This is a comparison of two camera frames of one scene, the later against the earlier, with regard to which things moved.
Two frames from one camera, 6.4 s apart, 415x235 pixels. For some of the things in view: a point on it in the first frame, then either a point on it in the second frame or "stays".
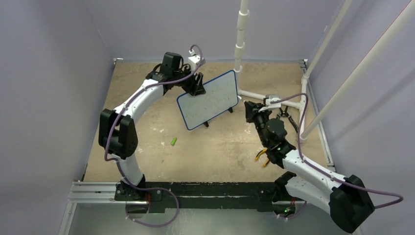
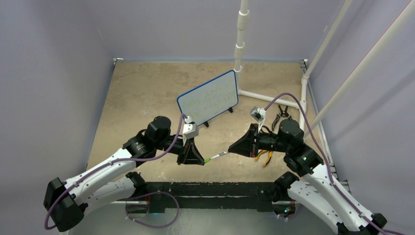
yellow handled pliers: (260, 153) stays
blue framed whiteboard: (221, 94) stays
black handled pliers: (284, 113) stays
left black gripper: (191, 88) to (190, 153)
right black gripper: (252, 109) to (246, 144)
